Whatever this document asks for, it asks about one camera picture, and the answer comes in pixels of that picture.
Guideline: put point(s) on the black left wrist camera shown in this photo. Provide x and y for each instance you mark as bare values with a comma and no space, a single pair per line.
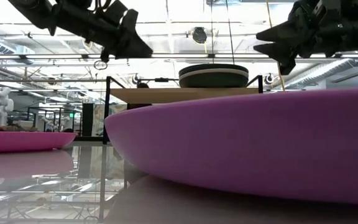
115,11

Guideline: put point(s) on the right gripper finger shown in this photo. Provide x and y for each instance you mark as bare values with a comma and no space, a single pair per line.
272,50
287,32

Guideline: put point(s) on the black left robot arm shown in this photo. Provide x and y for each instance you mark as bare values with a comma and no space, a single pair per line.
42,12

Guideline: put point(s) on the magenta plate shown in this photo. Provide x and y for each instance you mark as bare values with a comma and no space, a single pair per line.
23,141

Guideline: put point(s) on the beige plate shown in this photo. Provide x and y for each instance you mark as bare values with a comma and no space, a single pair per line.
213,72

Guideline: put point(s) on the black metal rig frame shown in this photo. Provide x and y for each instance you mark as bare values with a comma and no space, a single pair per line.
89,138

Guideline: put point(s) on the silver ceiling duct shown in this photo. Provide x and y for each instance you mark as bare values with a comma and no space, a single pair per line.
322,71

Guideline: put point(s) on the purple plate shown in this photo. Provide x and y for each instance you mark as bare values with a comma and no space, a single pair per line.
244,140

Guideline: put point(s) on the dark teal plate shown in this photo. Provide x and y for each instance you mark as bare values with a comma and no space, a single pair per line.
213,66

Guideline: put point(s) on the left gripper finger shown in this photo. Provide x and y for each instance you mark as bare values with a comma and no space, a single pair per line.
132,40

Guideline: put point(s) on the tall black cabinet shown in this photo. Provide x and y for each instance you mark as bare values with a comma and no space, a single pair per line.
88,119

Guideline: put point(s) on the small round black reel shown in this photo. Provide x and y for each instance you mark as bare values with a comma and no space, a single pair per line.
269,78

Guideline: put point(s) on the wooden shelf black metal legs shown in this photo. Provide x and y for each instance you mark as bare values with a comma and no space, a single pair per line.
166,95

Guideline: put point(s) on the black bowl with white stripe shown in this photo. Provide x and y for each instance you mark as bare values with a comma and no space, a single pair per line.
213,82

